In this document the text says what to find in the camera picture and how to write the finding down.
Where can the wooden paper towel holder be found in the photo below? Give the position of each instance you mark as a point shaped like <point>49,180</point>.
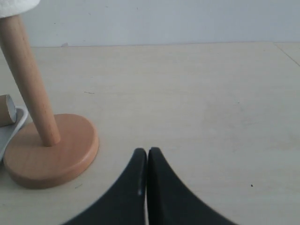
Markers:
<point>54,148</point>

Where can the brown cardboard tube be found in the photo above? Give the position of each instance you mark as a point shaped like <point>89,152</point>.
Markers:
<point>8,114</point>

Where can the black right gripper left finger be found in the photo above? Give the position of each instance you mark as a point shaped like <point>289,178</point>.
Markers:
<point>124,202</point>

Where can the white printed paper towel roll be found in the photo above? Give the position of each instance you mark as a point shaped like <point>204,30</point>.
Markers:
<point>15,7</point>

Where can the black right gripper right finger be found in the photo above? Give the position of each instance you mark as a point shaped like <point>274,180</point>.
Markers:
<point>170,202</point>

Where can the white rectangular plastic tray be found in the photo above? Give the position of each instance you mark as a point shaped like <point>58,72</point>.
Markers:
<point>8,132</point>

